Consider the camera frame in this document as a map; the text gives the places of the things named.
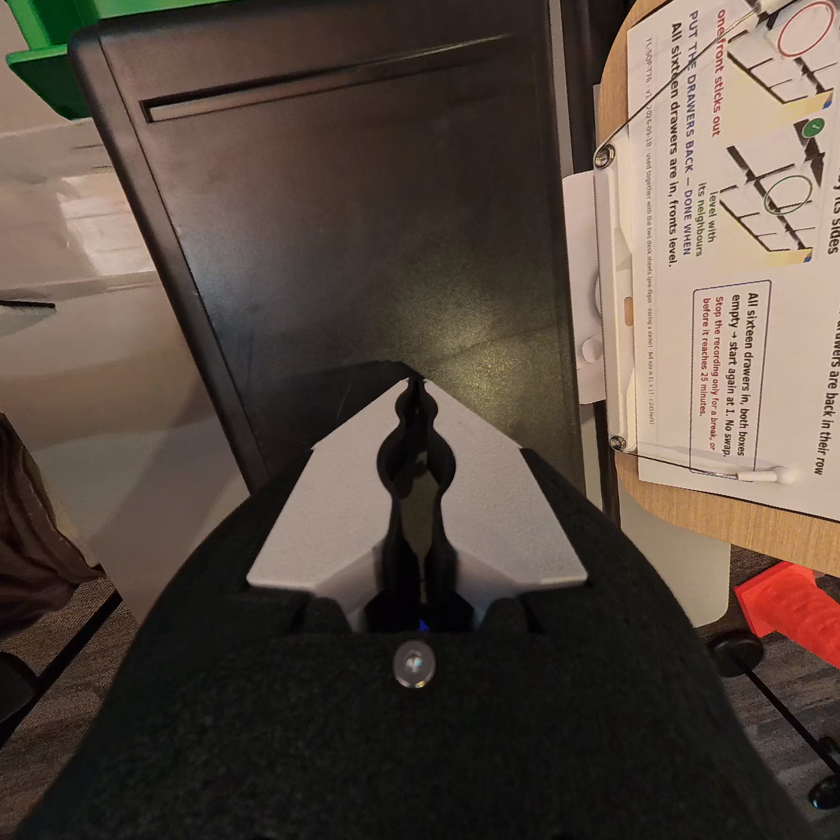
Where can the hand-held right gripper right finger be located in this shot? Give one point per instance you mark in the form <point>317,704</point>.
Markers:
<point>505,518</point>

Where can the red plastic object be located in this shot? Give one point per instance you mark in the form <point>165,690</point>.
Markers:
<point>800,610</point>

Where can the instruction sheet on board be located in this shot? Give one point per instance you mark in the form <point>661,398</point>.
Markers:
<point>722,531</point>

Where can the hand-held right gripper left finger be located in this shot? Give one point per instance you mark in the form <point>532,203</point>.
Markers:
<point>328,512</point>

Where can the black wheeled base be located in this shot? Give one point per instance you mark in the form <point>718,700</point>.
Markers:
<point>738,649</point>

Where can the brown jacket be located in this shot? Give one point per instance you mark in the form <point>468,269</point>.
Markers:
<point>33,525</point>

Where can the white sign bracket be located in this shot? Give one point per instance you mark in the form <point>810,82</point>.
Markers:
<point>581,262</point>

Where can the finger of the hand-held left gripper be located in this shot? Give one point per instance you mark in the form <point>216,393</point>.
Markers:
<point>19,316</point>

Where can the black drawer cabinet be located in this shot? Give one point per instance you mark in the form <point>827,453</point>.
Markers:
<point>341,229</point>

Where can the instruction sheet poster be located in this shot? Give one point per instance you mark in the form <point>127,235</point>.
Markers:
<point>646,262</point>

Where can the green plastic bin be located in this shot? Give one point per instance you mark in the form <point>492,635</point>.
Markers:
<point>52,72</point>

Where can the printed instruction sheet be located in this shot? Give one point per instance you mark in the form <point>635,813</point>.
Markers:
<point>722,367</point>

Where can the black metal post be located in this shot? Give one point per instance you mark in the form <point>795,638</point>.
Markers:
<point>607,472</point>

